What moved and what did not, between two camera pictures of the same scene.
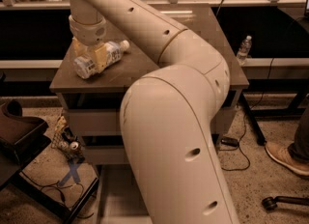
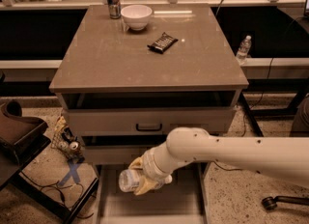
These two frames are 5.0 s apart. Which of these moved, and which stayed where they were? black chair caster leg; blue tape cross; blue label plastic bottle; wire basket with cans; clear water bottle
Moved: blue label plastic bottle
Stayed: black chair caster leg; blue tape cross; clear water bottle; wire basket with cans
